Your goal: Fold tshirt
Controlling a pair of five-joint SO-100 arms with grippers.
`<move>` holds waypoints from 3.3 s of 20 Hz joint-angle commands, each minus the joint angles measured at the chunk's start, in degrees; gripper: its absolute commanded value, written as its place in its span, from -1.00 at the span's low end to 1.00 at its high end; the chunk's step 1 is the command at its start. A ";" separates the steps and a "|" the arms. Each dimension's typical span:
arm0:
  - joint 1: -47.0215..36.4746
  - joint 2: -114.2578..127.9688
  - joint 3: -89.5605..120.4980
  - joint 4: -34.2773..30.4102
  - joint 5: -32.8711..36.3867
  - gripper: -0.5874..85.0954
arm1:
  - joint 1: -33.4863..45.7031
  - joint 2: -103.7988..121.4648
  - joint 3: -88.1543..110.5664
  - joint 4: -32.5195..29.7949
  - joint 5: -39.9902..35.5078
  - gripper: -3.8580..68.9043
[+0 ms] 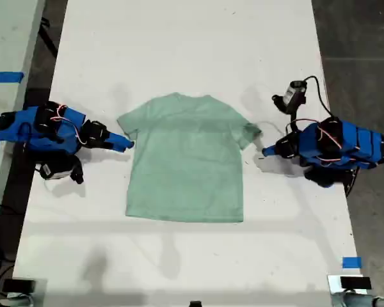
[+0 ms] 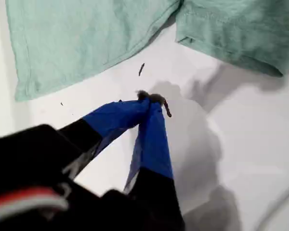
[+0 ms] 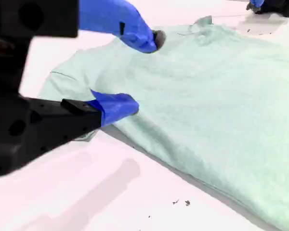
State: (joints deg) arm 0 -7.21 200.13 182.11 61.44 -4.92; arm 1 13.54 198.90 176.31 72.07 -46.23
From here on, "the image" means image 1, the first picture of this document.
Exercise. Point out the small black mount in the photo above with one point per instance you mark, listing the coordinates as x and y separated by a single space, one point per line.
195 304

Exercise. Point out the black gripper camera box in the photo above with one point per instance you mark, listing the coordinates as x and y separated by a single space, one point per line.
56 168
291 96

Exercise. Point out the blue tape square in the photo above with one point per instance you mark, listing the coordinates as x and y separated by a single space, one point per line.
352 263

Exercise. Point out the blue and black robot arm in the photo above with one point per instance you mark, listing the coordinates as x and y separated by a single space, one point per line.
355 140
19 128

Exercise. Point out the pale grey side table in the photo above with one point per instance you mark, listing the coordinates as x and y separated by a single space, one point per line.
6 38

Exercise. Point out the long blue tape strip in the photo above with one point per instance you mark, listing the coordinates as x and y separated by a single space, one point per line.
3 77

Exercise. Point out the black camera stalk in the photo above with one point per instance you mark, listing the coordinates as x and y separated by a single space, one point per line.
292 117

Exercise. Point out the small black box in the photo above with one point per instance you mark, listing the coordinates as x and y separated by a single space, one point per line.
19 285
355 283

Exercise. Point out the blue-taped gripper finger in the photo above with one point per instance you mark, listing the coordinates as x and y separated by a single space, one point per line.
118 147
275 147
275 154
120 138

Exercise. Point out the pale green T-shirt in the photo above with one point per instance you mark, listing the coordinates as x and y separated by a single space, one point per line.
185 160

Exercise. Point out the grey tube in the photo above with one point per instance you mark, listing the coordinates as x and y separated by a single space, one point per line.
355 300

